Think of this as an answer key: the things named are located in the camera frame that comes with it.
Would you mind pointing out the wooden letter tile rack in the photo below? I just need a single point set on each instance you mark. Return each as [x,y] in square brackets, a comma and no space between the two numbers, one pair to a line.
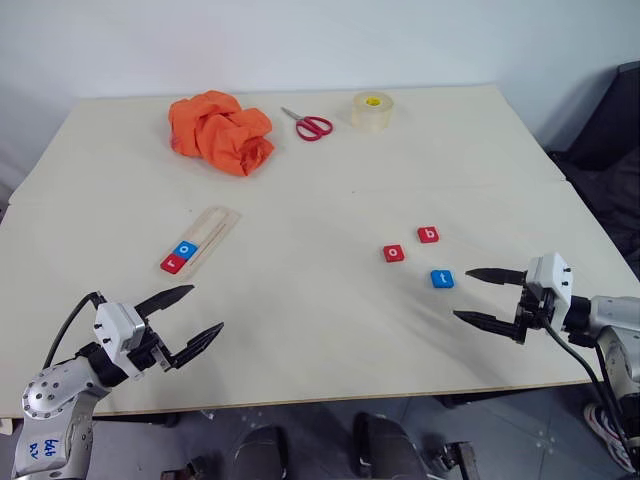
[212,230]

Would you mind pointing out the black caster wheel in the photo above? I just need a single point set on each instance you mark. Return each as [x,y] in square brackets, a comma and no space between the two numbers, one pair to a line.
[455,455]
[187,470]

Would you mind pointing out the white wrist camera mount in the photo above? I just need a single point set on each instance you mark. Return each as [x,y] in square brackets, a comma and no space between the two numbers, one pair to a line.
[547,277]
[117,330]

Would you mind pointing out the red letter r tile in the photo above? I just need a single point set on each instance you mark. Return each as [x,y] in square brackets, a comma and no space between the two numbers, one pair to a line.
[172,263]

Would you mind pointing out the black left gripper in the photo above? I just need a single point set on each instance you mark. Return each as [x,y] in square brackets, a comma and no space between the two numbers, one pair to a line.
[145,357]

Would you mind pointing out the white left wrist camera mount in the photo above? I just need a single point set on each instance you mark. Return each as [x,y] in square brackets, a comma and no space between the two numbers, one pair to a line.
[117,330]

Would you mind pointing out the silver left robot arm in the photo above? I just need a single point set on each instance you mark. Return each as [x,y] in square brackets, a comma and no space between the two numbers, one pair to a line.
[47,395]

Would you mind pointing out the blue letter t tile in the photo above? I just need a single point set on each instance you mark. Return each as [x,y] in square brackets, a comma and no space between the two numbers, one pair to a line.
[442,278]

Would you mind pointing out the dark table frame bar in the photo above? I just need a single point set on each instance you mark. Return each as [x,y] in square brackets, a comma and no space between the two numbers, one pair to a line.
[500,397]

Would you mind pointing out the dark rounded shape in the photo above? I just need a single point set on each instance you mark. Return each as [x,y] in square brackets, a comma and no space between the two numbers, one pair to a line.
[262,452]
[385,447]

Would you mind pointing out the crumpled orange cloth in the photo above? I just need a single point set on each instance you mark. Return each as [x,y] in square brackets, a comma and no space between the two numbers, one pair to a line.
[220,130]

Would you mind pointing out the black chair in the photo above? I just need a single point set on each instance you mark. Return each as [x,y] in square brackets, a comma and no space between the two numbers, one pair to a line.
[607,150]

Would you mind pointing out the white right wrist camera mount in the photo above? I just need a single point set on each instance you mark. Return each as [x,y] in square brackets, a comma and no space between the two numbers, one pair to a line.
[547,277]

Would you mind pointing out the red letter o tile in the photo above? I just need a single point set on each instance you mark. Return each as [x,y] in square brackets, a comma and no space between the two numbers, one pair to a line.
[394,253]

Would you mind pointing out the blue letter o tile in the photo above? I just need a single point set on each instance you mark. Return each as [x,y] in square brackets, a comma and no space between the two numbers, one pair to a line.
[185,248]

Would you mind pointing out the red letter b tile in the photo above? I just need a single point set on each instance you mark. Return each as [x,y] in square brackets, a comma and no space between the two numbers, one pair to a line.
[429,233]

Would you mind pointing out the white and red sneaker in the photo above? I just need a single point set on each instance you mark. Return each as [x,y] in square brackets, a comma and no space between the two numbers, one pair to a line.
[605,430]

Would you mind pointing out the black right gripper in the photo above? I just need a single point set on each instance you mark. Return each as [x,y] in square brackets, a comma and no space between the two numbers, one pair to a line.
[532,312]

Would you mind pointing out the clear tape roll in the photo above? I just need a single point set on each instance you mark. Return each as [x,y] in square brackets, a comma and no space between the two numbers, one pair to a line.
[371,115]

